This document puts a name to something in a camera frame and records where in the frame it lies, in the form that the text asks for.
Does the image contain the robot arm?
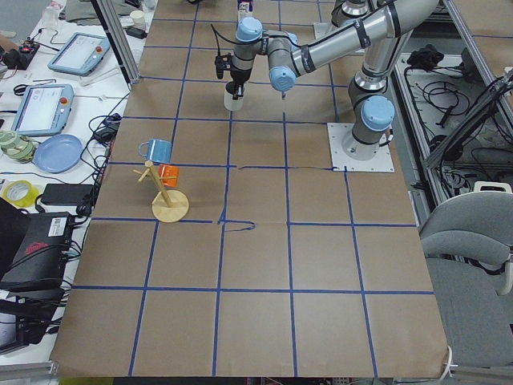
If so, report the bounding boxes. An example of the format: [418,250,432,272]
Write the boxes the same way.
[214,1,438,149]

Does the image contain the black power adapter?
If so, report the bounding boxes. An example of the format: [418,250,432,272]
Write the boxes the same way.
[40,184,93,206]

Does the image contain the aluminium frame post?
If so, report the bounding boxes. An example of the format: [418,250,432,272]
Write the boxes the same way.
[91,0,140,85]

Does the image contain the upper teach pendant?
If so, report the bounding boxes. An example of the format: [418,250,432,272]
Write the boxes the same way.
[47,32,111,76]

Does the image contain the lower teach pendant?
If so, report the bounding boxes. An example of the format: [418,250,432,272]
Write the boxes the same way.
[11,84,75,137]

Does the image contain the blue white milk carton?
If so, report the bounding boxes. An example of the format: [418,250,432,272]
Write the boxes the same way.
[237,0,253,19]

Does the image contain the blue plate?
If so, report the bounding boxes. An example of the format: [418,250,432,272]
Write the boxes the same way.
[33,134,83,173]

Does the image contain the black laptop computer box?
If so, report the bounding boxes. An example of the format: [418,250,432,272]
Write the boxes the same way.
[1,200,72,293]

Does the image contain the green tape rolls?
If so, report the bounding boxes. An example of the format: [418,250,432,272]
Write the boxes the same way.
[1,131,36,163]

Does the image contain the paper cup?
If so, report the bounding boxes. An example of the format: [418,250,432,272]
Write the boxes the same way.
[129,10,146,30]

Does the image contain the orange mug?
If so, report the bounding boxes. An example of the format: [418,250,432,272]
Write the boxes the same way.
[158,164,180,188]

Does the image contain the blue mug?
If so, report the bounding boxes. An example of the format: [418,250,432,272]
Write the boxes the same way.
[139,139,172,164]

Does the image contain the grey cloth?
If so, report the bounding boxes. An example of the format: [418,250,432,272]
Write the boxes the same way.
[64,0,99,25]

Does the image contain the teach pendant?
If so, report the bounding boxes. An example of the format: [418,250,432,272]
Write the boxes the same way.
[11,84,75,137]
[47,32,111,76]

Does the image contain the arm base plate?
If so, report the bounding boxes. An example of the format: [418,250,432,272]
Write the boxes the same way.
[313,22,337,39]
[327,123,394,172]

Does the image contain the grey office chair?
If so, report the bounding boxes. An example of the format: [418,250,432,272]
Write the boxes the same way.
[420,191,512,367]

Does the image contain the wooden mug tree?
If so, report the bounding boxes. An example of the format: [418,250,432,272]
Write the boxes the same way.
[132,160,189,223]

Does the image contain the yellow tape roll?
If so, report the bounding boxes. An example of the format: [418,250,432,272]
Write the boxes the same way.
[2,180,39,208]

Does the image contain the white ribbed mug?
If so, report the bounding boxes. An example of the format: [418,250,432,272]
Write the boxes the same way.
[224,90,244,111]

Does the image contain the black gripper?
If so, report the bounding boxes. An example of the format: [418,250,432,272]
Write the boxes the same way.
[214,54,252,99]

